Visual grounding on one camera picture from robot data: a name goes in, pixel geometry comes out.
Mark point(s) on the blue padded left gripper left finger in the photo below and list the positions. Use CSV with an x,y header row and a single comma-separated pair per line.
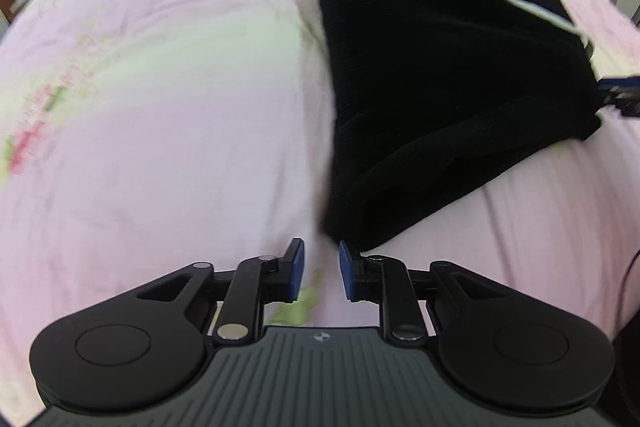
x,y
256,282

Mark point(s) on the pink bed cover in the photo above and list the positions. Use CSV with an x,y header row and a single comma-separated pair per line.
x,y
138,136

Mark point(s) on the black pants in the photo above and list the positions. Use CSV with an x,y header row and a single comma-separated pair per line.
x,y
435,98

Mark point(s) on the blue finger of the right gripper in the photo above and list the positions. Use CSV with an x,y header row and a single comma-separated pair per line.
x,y
619,83

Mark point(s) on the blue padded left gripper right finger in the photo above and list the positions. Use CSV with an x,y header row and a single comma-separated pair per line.
x,y
386,282

